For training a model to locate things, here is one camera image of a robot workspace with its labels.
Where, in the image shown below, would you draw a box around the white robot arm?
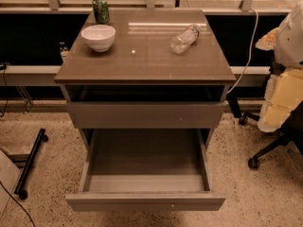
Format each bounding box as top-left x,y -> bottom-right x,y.
256,1 -> 303,132

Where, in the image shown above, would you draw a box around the brown drawer cabinet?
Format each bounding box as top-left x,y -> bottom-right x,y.
55,9 -> 235,147

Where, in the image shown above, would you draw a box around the black office chair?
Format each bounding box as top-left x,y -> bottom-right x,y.
226,59 -> 303,170

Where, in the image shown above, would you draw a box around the clear plastic bottle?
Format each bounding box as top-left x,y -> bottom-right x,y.
170,24 -> 200,54

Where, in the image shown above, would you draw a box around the white ceramic bowl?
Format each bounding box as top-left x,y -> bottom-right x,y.
80,25 -> 116,52

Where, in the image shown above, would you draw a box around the green soda can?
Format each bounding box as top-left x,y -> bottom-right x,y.
92,0 -> 110,25

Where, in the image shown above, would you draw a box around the small bottle behind cabinet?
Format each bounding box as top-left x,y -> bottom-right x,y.
59,42 -> 69,61

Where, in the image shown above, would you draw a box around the black wheeled stand leg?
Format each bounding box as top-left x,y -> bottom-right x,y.
14,129 -> 48,200

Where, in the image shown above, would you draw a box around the white cable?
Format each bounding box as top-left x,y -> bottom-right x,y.
226,9 -> 259,95

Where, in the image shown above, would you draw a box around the black floor cable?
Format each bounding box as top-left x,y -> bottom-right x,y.
0,181 -> 37,227

